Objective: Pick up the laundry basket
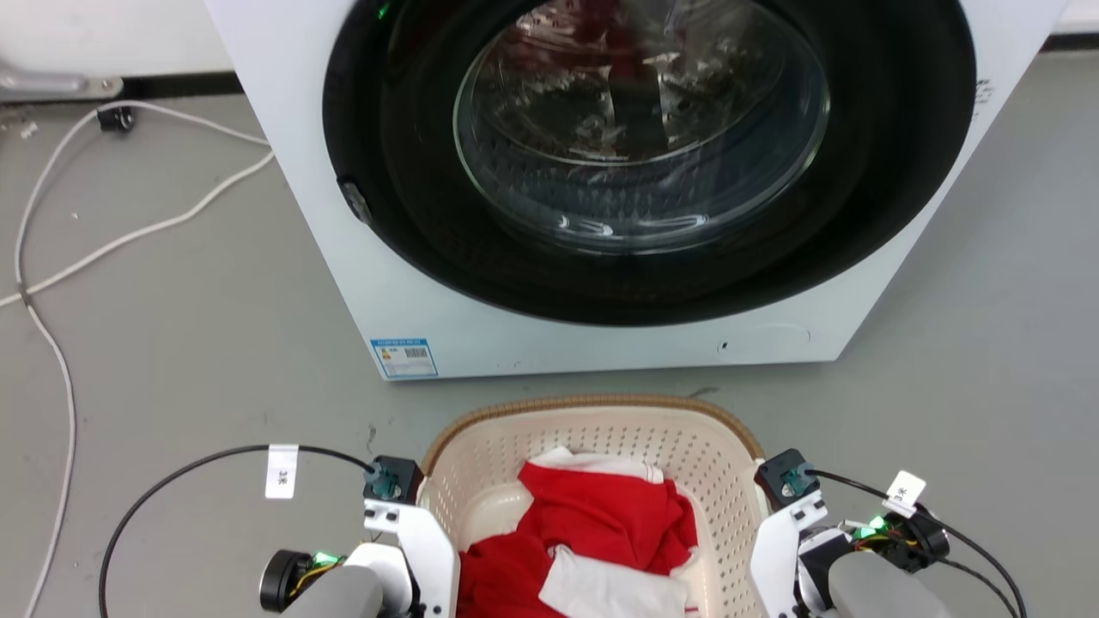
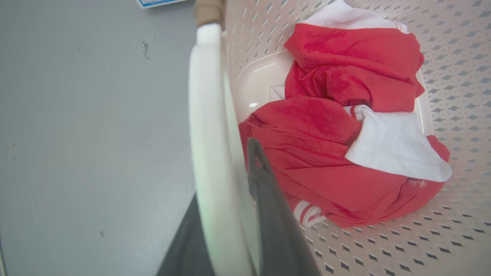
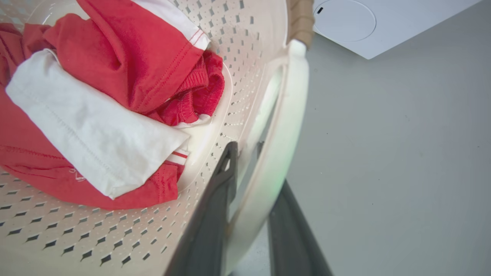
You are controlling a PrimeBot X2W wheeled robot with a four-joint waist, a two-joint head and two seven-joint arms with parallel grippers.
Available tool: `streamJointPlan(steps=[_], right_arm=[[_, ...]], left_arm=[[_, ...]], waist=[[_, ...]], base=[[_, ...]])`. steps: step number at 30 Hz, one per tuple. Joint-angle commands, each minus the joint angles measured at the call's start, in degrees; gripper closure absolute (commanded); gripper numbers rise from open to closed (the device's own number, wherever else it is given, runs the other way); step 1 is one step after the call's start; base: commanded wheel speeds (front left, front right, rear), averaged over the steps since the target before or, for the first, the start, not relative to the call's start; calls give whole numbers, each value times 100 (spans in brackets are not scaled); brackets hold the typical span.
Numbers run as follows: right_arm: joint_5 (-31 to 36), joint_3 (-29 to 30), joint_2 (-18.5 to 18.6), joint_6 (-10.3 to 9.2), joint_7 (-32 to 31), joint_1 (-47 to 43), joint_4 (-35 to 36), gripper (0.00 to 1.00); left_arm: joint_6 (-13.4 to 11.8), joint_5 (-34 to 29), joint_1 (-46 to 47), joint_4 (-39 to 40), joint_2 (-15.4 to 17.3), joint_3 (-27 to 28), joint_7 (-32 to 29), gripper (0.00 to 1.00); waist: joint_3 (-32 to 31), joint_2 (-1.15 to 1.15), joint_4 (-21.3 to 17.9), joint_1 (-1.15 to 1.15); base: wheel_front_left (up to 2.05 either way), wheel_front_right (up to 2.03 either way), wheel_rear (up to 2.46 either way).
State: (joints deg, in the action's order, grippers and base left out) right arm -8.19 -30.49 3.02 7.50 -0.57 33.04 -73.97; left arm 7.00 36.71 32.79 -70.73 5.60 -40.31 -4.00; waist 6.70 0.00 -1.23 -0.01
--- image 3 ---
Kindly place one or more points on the white perforated plastic laundry basket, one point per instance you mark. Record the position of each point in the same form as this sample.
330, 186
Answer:
238, 76

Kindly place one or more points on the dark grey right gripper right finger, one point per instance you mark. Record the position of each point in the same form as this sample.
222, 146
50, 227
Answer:
293, 241

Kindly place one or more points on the white washing machine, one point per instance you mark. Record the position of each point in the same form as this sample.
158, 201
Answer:
379, 23

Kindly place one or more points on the red and white garment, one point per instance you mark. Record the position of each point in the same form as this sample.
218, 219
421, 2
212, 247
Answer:
107, 96

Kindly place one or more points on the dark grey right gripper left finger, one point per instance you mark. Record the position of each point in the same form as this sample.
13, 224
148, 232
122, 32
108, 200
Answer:
205, 234

